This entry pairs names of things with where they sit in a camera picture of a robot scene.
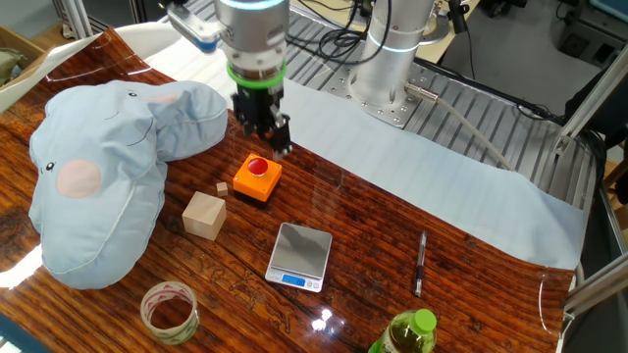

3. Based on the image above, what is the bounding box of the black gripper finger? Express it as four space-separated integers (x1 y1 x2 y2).
268 110 294 163
237 115 259 139

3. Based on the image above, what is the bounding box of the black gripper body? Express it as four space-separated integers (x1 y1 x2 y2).
231 82 286 136

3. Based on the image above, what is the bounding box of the orange box with red button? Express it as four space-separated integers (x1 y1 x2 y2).
232 153 284 203

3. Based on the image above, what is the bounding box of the silver digital scale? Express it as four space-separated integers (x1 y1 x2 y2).
264 223 334 294

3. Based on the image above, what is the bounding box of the large wooden cube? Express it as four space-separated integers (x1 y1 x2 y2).
182 190 228 242

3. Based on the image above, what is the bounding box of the wood pattern table mat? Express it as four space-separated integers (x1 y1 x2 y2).
0 27 575 353

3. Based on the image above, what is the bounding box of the white backing sheet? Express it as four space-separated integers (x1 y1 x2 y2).
0 22 185 114

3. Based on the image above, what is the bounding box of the light blue elephant plush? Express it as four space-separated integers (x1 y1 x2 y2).
27 79 230 290

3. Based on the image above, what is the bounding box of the light blue cloth sheet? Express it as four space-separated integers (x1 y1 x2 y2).
144 33 585 271

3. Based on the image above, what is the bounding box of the black pen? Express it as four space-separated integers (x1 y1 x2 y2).
412 230 429 299

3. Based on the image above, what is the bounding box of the clear tape roll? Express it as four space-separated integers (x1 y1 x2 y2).
139 280 201 346

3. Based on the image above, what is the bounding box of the green tea bottle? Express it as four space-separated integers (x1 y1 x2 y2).
367 308 439 353

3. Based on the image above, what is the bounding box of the cardboard box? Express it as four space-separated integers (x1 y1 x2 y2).
0 25 48 89

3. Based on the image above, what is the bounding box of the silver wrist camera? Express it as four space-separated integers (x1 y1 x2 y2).
165 2 230 54

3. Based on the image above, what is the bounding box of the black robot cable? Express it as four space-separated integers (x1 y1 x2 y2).
287 0 393 68

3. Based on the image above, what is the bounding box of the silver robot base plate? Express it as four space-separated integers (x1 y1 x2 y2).
313 43 433 129

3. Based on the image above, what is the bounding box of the grey hose with metal plug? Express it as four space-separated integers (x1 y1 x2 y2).
404 81 516 173

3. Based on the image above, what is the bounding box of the slanted aluminium frame profile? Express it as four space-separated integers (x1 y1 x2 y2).
553 46 628 156

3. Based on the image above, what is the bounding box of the low aluminium frame profile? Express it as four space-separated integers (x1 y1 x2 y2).
563 259 628 320

